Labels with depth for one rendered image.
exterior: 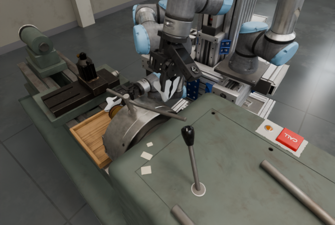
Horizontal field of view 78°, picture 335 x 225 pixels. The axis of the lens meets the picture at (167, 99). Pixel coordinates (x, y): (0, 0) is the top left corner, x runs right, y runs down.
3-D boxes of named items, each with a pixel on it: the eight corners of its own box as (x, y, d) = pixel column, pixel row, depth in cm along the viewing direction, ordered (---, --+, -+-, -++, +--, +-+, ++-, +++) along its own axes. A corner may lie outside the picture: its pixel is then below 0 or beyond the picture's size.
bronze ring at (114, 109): (133, 107, 92) (120, 99, 97) (116, 118, 87) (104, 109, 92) (136, 121, 98) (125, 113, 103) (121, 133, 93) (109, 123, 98)
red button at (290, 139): (301, 141, 64) (304, 137, 63) (294, 153, 61) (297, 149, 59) (282, 130, 67) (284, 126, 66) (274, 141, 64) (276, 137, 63)
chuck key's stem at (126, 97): (130, 116, 78) (121, 97, 69) (133, 112, 79) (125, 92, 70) (134, 118, 77) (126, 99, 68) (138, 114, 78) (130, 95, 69)
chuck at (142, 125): (183, 137, 101) (177, 95, 77) (134, 187, 89) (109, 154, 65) (178, 133, 103) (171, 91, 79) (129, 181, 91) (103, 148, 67)
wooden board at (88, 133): (156, 127, 117) (156, 123, 115) (100, 169, 99) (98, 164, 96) (124, 102, 133) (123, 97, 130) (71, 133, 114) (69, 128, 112)
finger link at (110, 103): (99, 105, 97) (115, 96, 102) (105, 112, 94) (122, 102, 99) (97, 100, 95) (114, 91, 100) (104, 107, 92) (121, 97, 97)
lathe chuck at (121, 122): (178, 133, 103) (171, 91, 79) (129, 181, 91) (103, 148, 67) (165, 124, 108) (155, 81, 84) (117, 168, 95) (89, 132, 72)
